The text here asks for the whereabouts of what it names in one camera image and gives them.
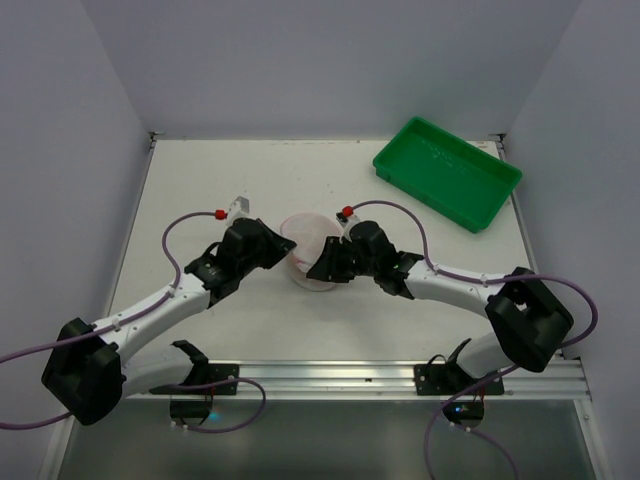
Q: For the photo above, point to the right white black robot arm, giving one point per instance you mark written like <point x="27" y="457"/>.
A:
<point x="528" y="321"/>

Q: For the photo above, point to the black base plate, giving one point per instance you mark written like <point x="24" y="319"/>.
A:
<point x="214" y="373"/>
<point x="440" y="379"/>

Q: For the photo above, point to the green plastic tray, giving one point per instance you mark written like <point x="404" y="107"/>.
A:
<point x="451" y="176"/>

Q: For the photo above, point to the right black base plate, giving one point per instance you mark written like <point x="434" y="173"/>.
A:
<point x="440" y="379"/>

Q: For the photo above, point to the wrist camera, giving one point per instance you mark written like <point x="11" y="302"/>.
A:
<point x="347" y="219"/>
<point x="239" y="208"/>

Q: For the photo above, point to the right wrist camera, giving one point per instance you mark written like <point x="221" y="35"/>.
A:
<point x="347" y="219"/>

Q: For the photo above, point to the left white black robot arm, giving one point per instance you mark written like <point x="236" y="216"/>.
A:
<point x="90" y="369"/>

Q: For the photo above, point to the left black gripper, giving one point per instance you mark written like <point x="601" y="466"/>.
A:
<point x="265" y="243"/>

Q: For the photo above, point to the white mesh laundry bag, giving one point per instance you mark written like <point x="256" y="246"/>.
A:
<point x="309" y="231"/>

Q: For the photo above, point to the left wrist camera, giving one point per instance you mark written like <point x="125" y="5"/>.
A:
<point x="239" y="208"/>

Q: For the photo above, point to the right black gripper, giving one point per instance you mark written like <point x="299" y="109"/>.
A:
<point x="331" y="259"/>

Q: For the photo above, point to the aluminium mounting rail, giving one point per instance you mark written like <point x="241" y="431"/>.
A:
<point x="338" y="380"/>

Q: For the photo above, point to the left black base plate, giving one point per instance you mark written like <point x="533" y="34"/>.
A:
<point x="214" y="373"/>

